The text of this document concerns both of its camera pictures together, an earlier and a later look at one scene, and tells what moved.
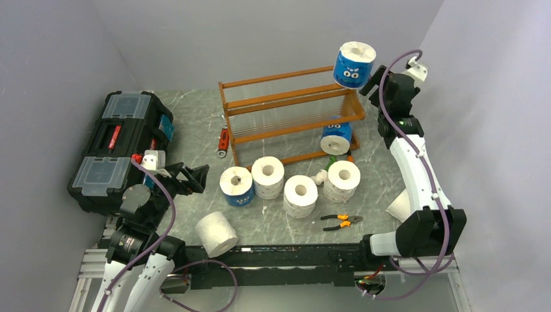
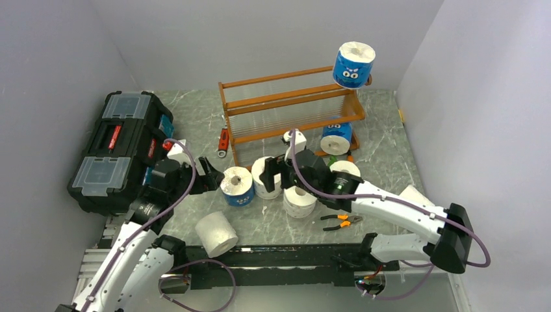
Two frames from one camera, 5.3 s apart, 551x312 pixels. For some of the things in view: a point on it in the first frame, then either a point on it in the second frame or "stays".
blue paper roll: (353, 65) stays
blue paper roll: (237, 186) stays
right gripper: (376, 80) → (271, 168)
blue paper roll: (336, 138) stays
